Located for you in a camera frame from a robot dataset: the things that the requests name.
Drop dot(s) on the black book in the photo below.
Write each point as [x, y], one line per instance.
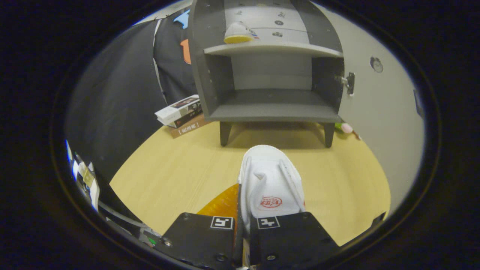
[189, 115]

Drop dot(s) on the white shoe red logo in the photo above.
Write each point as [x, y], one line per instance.
[270, 180]

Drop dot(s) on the grey shoe cabinet door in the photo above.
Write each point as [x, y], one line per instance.
[375, 131]

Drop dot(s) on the grey shoe cabinet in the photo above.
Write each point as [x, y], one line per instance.
[273, 108]

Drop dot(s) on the pink and green plush toy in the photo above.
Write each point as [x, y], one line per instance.
[347, 128]

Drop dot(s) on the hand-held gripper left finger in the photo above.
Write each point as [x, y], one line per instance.
[202, 240]

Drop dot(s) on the brown book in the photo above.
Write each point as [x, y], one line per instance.
[187, 128]

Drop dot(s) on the grey cabinet shelf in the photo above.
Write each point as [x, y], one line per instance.
[273, 48]

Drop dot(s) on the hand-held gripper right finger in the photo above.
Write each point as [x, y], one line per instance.
[292, 240]

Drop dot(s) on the white shoe yellow sole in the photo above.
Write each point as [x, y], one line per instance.
[238, 32]

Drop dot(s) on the black backdrop cloth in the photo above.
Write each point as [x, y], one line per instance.
[120, 93]

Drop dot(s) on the metal door hinge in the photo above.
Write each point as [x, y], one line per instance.
[350, 83]

